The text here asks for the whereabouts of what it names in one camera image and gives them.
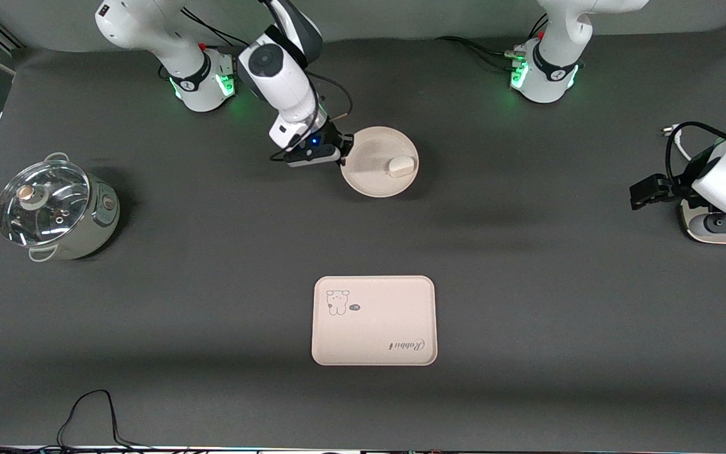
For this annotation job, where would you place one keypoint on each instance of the round beige plate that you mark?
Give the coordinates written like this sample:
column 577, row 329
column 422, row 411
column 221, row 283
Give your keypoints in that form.
column 375, row 180

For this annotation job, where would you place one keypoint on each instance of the white steamed bun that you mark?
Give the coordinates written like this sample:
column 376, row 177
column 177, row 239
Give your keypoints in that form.
column 402, row 166

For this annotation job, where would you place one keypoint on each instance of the dark grey table mat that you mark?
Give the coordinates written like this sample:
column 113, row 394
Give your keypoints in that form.
column 527, row 284

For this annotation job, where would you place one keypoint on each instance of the cream white toaster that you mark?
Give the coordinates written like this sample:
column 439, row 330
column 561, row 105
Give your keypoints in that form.
column 694, row 230

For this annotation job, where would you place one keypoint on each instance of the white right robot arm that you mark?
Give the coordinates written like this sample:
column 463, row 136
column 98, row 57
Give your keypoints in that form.
column 278, row 72

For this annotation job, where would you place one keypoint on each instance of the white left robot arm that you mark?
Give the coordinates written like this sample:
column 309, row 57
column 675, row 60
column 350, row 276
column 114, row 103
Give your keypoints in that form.
column 552, row 75

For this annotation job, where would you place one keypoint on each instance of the glass pot lid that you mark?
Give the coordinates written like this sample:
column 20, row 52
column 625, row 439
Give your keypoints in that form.
column 41, row 202

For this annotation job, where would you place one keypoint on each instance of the silver pot with glass lid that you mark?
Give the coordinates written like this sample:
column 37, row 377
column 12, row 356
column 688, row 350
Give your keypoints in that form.
column 101, row 221

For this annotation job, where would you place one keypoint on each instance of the beige rabbit print tray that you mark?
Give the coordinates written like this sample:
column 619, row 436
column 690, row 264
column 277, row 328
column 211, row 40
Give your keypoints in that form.
column 375, row 328

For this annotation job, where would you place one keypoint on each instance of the metal connector bracket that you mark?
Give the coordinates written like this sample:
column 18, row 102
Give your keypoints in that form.
column 224, row 65

